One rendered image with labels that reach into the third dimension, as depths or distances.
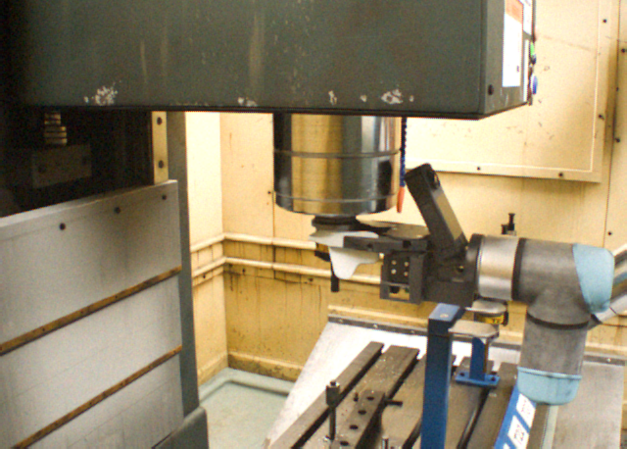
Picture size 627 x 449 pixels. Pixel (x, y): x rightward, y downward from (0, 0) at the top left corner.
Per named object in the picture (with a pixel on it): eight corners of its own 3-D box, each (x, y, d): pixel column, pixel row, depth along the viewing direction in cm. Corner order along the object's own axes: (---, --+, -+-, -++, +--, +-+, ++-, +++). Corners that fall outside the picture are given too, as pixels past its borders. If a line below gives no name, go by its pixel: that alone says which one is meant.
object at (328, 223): (325, 217, 87) (325, 199, 86) (367, 222, 84) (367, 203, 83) (302, 226, 81) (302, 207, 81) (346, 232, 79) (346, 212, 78)
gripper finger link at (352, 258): (303, 279, 79) (377, 285, 78) (304, 232, 78) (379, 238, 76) (308, 272, 82) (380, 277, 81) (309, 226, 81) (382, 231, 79)
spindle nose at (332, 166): (312, 188, 93) (312, 104, 90) (416, 199, 85) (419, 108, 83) (247, 209, 79) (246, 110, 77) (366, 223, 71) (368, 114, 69)
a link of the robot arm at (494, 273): (514, 245, 70) (523, 229, 77) (474, 240, 71) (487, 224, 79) (508, 309, 71) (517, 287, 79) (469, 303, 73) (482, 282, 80)
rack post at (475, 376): (500, 379, 150) (510, 262, 144) (496, 389, 145) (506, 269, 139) (459, 374, 154) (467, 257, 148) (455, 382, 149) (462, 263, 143)
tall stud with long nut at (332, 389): (341, 435, 127) (342, 378, 125) (335, 442, 125) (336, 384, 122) (328, 432, 128) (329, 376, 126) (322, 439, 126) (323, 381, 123)
